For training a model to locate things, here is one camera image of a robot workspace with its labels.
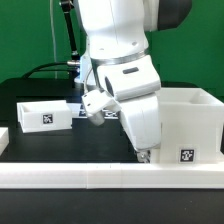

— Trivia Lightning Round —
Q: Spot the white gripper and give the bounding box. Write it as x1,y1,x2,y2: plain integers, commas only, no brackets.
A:
97,55,161,163

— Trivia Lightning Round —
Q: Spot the white drawer cabinet frame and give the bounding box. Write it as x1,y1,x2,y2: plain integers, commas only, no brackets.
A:
150,88,224,164

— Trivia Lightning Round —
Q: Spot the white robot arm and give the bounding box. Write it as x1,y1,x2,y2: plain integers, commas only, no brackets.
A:
60,0,192,163

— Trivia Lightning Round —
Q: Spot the white rear drawer box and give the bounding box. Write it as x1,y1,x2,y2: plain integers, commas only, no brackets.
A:
17,100,72,133

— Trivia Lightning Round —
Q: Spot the marker sheet on table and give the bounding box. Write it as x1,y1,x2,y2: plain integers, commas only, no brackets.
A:
67,103,118,119

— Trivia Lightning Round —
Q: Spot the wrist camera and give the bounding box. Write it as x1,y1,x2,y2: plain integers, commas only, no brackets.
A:
82,90,120,126

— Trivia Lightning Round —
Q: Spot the white front fence rail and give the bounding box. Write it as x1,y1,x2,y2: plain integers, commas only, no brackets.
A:
0,163,224,189

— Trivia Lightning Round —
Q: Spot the white fence rail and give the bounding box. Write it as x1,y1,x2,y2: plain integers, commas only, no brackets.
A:
0,163,224,189
0,127,9,155

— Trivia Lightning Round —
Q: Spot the black cable on table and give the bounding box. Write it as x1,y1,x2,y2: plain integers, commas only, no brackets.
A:
21,61,81,79

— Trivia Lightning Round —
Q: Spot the white left fence rail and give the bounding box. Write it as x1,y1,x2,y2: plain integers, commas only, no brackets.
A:
0,127,9,155

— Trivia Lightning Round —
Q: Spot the white hanging cable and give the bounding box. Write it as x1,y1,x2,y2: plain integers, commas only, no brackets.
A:
49,0,58,80

